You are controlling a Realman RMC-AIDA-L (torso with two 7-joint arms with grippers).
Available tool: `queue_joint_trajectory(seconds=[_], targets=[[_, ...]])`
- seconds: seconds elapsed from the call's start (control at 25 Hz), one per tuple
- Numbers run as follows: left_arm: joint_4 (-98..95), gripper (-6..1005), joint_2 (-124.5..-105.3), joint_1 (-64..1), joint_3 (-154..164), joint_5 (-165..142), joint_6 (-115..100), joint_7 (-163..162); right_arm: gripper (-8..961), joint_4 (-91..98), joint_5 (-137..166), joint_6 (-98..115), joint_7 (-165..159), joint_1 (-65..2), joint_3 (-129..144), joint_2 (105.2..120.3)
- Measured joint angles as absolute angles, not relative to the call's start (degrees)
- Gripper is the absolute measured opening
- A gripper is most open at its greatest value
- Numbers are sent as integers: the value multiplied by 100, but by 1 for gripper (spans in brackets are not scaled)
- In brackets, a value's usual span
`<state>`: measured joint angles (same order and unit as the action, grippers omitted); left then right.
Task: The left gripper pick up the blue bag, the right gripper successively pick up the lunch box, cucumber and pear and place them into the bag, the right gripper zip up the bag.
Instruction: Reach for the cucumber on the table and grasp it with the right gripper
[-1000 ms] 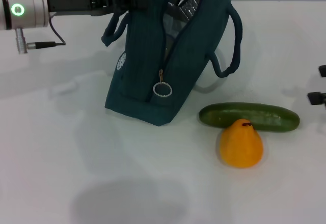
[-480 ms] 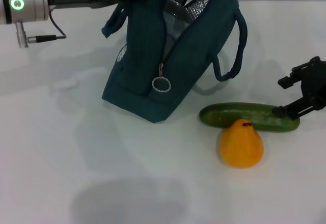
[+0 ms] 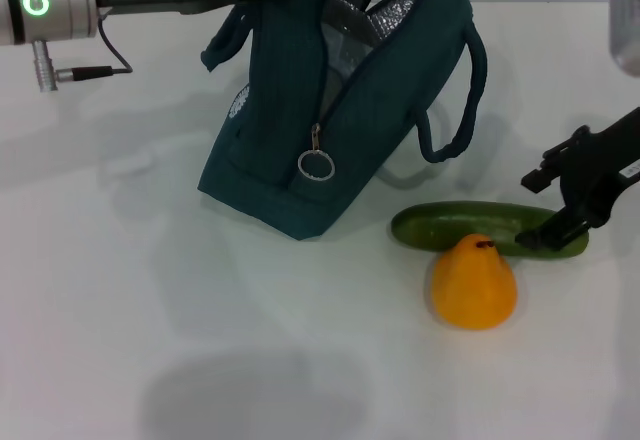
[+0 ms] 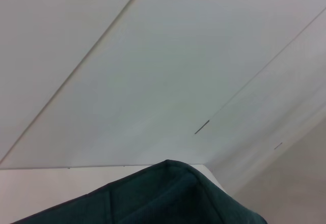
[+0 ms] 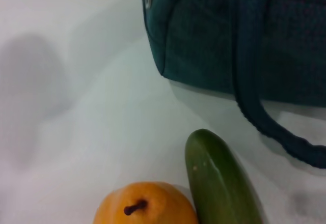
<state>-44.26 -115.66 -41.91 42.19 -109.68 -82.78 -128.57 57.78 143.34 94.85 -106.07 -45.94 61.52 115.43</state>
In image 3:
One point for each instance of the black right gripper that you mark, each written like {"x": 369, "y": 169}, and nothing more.
{"x": 595, "y": 175}

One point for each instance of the green cucumber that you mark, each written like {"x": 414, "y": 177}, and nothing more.
{"x": 450, "y": 225}

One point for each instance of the orange yellow toy pear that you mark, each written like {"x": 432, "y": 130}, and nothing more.
{"x": 472, "y": 290}

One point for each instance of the clear blue-rimmed plastic food container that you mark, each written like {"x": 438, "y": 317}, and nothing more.
{"x": 345, "y": 60}

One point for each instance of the dark teal insulated lunch bag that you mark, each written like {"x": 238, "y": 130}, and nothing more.
{"x": 280, "y": 110}

